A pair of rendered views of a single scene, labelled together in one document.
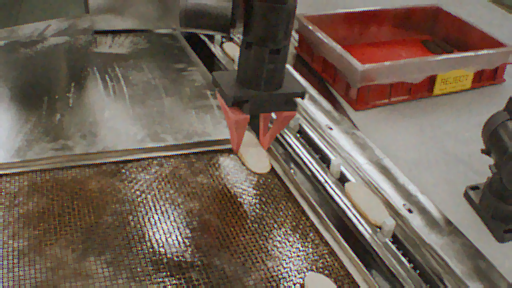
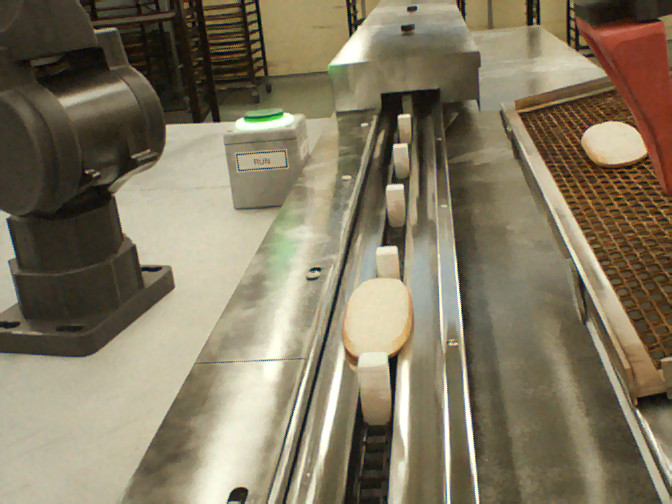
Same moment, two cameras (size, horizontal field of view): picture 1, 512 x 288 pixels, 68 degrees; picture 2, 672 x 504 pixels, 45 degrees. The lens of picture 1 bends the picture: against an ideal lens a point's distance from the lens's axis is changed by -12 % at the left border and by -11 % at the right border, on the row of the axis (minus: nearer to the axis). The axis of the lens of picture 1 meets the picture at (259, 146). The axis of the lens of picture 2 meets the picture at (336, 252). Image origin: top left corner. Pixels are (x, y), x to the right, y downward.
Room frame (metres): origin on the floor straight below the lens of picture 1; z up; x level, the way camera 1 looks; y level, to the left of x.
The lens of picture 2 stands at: (0.80, 0.04, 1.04)
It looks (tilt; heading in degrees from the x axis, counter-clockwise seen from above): 20 degrees down; 212
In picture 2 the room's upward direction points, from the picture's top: 6 degrees counter-clockwise
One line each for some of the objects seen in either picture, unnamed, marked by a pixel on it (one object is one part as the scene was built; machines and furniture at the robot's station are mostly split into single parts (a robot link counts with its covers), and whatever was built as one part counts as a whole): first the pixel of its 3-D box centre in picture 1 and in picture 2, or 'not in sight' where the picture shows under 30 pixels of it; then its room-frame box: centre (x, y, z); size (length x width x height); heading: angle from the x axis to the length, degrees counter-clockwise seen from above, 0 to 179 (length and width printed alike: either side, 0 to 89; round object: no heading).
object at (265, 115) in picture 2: not in sight; (264, 120); (0.15, -0.42, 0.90); 0.04 x 0.04 x 0.02
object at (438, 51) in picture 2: not in sight; (412, 32); (-0.66, -0.64, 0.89); 1.25 x 0.18 x 0.09; 24
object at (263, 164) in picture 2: not in sight; (274, 177); (0.15, -0.42, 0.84); 0.08 x 0.08 x 0.11; 24
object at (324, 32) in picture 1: (405, 46); not in sight; (0.95, -0.36, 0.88); 0.49 x 0.34 x 0.10; 109
